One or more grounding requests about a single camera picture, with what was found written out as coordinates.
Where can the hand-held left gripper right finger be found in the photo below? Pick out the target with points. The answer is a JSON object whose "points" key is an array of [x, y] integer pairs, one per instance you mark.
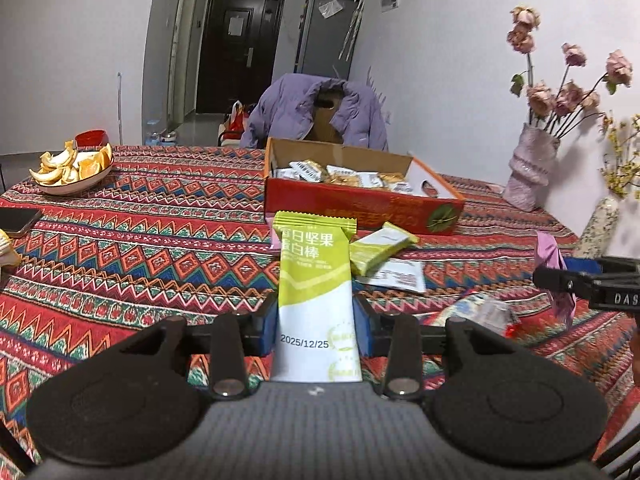
{"points": [[362, 325]]}

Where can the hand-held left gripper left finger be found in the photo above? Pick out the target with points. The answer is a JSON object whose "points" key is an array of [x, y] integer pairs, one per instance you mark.
{"points": [[267, 327]]}

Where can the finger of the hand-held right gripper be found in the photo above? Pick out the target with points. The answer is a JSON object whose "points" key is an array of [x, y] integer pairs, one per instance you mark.
{"points": [[600, 292], [612, 264]]}

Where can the green white snack bar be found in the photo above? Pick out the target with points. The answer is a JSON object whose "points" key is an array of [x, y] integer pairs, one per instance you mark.
{"points": [[310, 280]]}

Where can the pink snack packet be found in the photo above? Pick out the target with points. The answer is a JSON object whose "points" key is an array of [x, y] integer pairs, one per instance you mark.
{"points": [[547, 255]]}

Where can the red cardboard box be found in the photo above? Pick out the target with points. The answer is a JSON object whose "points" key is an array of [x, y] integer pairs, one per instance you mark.
{"points": [[350, 210]]}

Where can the speckled white vase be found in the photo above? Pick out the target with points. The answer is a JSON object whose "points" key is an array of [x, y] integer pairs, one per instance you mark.
{"points": [[597, 227]]}

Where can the white flat packet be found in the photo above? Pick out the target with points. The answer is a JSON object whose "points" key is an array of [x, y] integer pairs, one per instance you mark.
{"points": [[400, 277]]}

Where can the green snack packet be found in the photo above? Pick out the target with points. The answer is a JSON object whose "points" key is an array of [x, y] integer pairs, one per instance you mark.
{"points": [[372, 255]]}

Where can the small red wrapper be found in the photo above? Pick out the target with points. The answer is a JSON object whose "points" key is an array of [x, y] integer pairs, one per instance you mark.
{"points": [[512, 330]]}

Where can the yellow flower sprigs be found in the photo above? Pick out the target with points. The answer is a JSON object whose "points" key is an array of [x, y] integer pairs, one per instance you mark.
{"points": [[625, 160]]}

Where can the clear plastic wrapper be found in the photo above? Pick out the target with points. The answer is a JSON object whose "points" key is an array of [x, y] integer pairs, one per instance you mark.
{"points": [[475, 310]]}

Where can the pink ribbed vase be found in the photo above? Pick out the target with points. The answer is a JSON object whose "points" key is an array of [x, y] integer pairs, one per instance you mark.
{"points": [[530, 170]]}

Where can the patterned tablecloth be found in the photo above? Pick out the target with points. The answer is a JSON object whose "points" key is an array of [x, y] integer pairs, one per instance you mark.
{"points": [[150, 240]]}

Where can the pile of gold white packets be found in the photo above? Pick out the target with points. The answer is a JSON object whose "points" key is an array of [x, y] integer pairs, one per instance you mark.
{"points": [[345, 175]]}

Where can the dried pink roses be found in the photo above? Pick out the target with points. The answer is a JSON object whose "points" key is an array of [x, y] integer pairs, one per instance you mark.
{"points": [[567, 95]]}

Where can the brown wooden chair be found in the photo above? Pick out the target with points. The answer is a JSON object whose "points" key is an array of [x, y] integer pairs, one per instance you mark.
{"points": [[325, 120]]}

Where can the red bag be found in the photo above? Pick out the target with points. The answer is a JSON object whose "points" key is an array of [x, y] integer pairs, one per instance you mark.
{"points": [[237, 120]]}

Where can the purple puffer jacket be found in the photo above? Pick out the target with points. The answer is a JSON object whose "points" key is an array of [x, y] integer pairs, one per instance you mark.
{"points": [[280, 115]]}

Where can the low blue trolley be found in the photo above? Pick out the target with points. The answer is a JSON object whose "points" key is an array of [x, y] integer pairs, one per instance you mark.
{"points": [[160, 136]]}

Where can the white plate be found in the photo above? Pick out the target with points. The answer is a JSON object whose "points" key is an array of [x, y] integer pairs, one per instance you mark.
{"points": [[75, 189]]}

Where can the pile of orange peels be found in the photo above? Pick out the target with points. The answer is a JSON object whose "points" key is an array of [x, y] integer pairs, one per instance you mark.
{"points": [[70, 165]]}

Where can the red bowl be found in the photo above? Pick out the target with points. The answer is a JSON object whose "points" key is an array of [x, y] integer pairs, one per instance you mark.
{"points": [[92, 139]]}

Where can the mop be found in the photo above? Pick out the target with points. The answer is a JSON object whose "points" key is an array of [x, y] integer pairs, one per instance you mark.
{"points": [[120, 110]]}

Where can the yellow crinkled wrapper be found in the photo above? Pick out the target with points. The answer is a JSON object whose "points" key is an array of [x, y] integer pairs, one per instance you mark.
{"points": [[6, 255]]}

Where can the black smartphone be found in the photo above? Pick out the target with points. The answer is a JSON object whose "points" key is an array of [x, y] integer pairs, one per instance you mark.
{"points": [[17, 220]]}

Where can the dark door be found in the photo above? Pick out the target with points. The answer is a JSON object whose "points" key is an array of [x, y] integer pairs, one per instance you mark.
{"points": [[240, 50]]}

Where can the grey refrigerator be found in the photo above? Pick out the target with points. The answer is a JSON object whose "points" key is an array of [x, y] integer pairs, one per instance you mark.
{"points": [[325, 40]]}

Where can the hanging umbrella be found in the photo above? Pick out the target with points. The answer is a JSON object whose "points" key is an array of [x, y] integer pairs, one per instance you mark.
{"points": [[354, 25]]}

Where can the black frame chair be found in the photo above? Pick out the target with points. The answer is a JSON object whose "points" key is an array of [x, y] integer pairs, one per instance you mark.
{"points": [[225, 137]]}

